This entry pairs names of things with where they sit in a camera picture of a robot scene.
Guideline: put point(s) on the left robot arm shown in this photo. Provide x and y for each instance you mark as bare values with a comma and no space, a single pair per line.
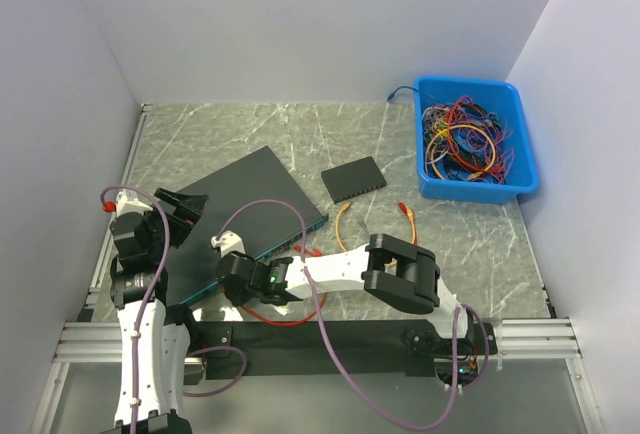
155,335

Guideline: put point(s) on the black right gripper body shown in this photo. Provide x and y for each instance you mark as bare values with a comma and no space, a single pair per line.
240,296

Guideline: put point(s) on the aluminium frame rail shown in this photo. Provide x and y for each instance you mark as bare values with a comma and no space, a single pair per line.
516,339

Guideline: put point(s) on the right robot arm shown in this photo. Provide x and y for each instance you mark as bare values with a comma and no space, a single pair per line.
402,275

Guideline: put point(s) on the blue plastic bin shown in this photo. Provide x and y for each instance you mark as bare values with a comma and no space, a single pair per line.
499,97

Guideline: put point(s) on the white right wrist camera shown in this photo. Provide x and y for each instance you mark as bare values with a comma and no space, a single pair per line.
227,242

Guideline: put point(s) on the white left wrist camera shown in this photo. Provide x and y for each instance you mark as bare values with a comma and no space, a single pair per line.
126,202

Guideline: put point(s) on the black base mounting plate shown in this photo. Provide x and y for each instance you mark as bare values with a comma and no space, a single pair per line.
411,347

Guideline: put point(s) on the small black network switch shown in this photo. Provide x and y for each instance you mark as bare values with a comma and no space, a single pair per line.
353,179

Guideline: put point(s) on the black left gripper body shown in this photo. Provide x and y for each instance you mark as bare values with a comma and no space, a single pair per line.
180,223

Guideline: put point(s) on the large black network switch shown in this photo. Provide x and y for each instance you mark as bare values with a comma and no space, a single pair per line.
263,229

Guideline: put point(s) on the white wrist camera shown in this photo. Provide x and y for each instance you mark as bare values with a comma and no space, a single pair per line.
126,202
227,242

